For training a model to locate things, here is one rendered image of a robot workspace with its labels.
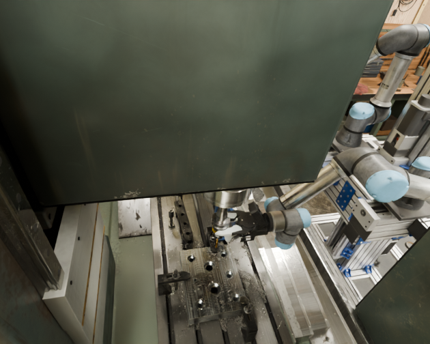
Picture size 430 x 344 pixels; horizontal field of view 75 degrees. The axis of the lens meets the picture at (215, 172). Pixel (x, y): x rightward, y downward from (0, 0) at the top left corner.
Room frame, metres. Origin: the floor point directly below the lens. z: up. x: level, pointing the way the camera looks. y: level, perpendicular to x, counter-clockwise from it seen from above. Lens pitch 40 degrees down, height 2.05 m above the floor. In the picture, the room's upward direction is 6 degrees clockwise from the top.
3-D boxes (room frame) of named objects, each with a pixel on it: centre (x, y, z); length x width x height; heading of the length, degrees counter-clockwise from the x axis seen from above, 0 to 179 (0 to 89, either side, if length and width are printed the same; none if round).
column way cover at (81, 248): (0.49, 0.39, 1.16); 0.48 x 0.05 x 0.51; 17
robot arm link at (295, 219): (0.70, -0.31, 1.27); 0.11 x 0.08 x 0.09; 107
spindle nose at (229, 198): (0.62, -0.04, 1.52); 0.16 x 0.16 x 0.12
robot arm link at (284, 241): (0.72, -0.31, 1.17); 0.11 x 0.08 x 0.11; 16
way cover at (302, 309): (0.92, -0.36, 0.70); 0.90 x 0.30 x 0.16; 17
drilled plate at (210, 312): (0.59, -0.04, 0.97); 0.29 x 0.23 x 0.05; 17
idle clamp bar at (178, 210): (0.89, 0.13, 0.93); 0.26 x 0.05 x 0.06; 22
